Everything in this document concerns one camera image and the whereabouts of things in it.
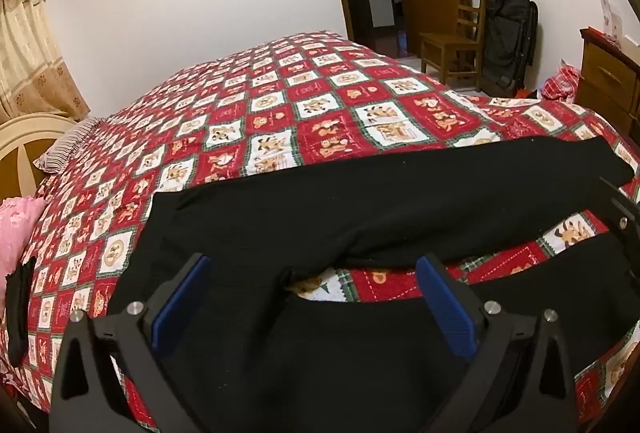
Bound black pants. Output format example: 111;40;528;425
108;136;634;432

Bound brown wooden dresser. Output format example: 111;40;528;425
575;27;640;148

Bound black cloth on bed edge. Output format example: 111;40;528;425
6;257;37;367

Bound red checkered bag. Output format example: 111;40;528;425
538;62;580;103

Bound white card on dresser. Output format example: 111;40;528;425
600;0;623;46

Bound pink pillow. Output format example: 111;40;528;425
0;196;46;307

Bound black folded stroller bag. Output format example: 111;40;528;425
480;0;538;97

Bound wooden chair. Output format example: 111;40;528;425
420;0;486;91

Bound striped pillow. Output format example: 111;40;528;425
32;117;103;174

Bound cream wooden headboard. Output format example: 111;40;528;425
0;114;76;200

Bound red christmas patchwork bedspread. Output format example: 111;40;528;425
1;31;639;409

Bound beige patterned curtain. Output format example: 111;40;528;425
1;0;90;122

